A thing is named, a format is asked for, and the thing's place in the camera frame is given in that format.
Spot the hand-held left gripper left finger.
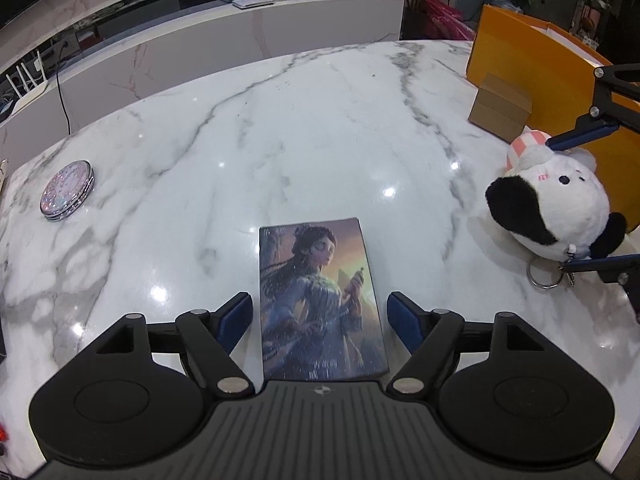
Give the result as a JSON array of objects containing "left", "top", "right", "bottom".
[{"left": 97, "top": 291, "right": 256, "bottom": 397}]

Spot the black and white plush toy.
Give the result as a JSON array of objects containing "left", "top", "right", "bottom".
[{"left": 485, "top": 130, "right": 628, "bottom": 291}]

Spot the printed picture box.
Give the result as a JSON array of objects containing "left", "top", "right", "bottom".
[{"left": 258, "top": 217, "right": 391, "bottom": 381}]

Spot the pink plastic bag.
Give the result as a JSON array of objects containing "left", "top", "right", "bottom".
[{"left": 422, "top": 0, "right": 476, "bottom": 41}]

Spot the small brown box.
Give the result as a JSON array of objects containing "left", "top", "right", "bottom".
[{"left": 467, "top": 72, "right": 533, "bottom": 142}]

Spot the white router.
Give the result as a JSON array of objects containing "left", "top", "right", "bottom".
[{"left": 5, "top": 52, "right": 48, "bottom": 98}]

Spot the orange cardboard box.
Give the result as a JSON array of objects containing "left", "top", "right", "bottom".
[{"left": 466, "top": 4, "right": 640, "bottom": 231}]

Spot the black power cable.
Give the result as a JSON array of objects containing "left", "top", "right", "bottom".
[{"left": 54, "top": 67, "right": 71, "bottom": 133}]

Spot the round compact mirror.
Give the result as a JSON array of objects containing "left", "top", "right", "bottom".
[{"left": 39, "top": 160, "right": 94, "bottom": 222}]

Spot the grey cabinet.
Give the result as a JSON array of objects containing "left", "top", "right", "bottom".
[{"left": 545, "top": 0, "right": 640, "bottom": 61}]

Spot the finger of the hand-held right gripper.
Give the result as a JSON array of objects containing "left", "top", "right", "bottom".
[
  {"left": 546, "top": 62, "right": 640, "bottom": 152},
  {"left": 562, "top": 254, "right": 640, "bottom": 286}
]

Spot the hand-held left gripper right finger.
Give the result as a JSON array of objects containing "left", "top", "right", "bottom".
[{"left": 387, "top": 291, "right": 543, "bottom": 395}]

